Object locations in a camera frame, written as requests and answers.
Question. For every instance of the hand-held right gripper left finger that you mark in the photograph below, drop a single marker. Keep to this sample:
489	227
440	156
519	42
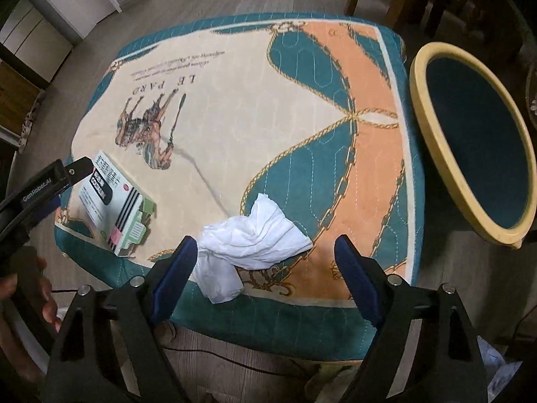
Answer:
176	279

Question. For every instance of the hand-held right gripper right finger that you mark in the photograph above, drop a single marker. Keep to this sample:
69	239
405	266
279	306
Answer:
354	279

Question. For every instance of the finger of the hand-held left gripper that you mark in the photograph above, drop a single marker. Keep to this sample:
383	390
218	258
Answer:
77	170

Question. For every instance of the green and white carton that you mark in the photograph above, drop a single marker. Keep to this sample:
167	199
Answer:
113	201

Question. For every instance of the white tissue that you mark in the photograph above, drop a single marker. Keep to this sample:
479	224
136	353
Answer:
256	235

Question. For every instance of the blue bin with cream rim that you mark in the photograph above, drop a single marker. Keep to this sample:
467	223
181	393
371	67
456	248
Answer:
474	134

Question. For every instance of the person's left hand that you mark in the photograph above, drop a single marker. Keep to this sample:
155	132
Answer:
51	308

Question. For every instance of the teal patterned cushion table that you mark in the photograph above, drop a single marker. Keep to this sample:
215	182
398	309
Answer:
260	105

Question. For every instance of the wooden chair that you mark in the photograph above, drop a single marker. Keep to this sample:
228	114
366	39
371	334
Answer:
436	4

